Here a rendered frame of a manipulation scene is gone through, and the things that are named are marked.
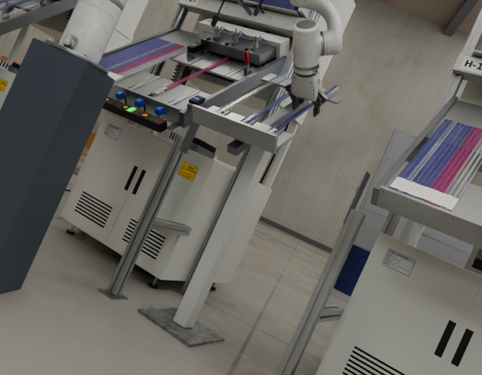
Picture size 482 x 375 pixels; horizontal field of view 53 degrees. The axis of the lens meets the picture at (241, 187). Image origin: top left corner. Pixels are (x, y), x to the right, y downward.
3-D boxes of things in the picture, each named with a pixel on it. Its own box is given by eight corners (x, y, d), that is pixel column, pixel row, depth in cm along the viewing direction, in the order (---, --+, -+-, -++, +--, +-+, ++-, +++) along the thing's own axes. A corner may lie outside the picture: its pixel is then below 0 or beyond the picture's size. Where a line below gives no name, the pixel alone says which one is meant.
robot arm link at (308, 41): (319, 53, 161) (291, 56, 161) (320, 15, 152) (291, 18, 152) (323, 67, 155) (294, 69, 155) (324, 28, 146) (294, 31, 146)
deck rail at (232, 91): (184, 128, 181) (183, 113, 177) (180, 126, 182) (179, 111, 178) (287, 68, 227) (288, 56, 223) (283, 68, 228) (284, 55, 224)
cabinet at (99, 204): (154, 292, 205) (214, 159, 205) (53, 226, 239) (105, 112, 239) (225, 293, 262) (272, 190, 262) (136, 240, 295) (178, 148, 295)
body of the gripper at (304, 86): (325, 66, 159) (324, 94, 167) (298, 59, 164) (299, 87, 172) (313, 77, 155) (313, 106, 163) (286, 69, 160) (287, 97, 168)
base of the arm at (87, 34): (89, 61, 129) (117, -2, 129) (30, 35, 132) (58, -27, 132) (117, 81, 147) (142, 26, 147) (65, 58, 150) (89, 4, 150)
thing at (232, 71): (241, 91, 206) (241, 80, 203) (135, 56, 238) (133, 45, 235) (283, 67, 227) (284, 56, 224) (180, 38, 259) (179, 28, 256)
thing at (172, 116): (180, 126, 182) (178, 109, 177) (70, 82, 213) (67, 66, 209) (182, 125, 182) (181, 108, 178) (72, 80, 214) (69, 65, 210)
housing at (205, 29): (278, 72, 226) (280, 42, 217) (199, 49, 249) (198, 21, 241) (288, 67, 231) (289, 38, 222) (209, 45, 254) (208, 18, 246)
